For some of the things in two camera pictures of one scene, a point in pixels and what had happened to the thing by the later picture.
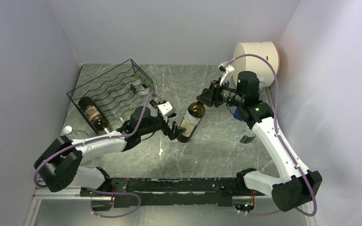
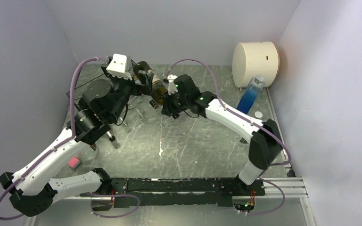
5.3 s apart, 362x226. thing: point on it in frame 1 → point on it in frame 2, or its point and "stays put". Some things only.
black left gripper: [176, 130] → [139, 89]
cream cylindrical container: [267, 49] stays put
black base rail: [172, 191] stays put
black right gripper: [211, 97] → [168, 108]
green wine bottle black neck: [195, 113] → [159, 90]
